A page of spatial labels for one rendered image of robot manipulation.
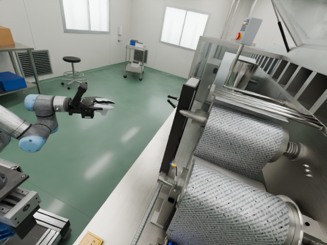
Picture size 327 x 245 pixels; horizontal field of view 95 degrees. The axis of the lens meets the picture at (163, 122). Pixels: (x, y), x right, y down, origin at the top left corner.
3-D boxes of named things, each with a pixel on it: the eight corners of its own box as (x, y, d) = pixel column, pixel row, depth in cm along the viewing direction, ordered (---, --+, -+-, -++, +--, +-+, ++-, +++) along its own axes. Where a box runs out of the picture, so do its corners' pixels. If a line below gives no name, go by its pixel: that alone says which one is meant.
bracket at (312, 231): (288, 213, 39) (294, 209, 38) (313, 223, 38) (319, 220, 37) (296, 233, 35) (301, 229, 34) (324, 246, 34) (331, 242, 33)
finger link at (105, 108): (114, 114, 78) (95, 112, 76) (114, 105, 74) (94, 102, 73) (113, 118, 76) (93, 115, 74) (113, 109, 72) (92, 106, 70)
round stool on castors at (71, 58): (76, 80, 386) (73, 54, 352) (93, 86, 376) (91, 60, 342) (57, 85, 341) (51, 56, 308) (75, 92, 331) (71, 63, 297)
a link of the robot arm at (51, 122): (34, 139, 70) (27, 120, 64) (44, 125, 79) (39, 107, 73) (54, 139, 72) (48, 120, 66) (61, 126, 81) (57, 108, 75)
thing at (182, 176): (184, 161, 46) (178, 179, 39) (190, 164, 45) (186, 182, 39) (177, 178, 49) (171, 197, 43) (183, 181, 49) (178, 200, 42)
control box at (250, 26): (231, 41, 71) (241, 16, 66) (245, 44, 72) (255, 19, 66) (236, 43, 65) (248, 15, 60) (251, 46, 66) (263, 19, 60)
